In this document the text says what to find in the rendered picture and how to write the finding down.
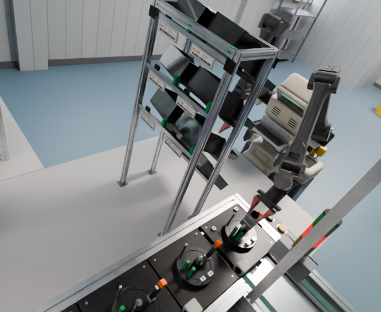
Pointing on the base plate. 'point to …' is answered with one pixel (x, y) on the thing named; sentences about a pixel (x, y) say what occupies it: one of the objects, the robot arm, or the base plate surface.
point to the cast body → (249, 220)
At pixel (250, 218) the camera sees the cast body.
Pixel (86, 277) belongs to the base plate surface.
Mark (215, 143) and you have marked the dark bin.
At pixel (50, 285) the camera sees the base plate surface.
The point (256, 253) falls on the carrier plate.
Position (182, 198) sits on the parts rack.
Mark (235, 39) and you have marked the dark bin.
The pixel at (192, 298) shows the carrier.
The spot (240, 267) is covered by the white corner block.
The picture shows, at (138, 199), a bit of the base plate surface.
